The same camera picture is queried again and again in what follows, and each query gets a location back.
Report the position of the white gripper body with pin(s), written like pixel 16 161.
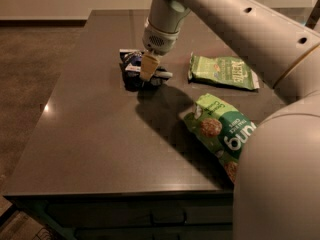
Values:
pixel 161 41

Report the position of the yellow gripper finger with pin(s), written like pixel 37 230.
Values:
pixel 149 63

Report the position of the blue chip bag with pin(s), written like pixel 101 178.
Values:
pixel 131 66

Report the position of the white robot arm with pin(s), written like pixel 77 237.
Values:
pixel 277 190

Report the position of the green Nestle snack bag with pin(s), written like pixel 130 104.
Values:
pixel 227 71

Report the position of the green Dang rice chips bag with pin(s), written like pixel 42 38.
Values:
pixel 222 129

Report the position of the dark cabinet drawer front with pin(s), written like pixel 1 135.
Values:
pixel 111 214

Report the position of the black drawer handle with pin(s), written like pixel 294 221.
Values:
pixel 168 218

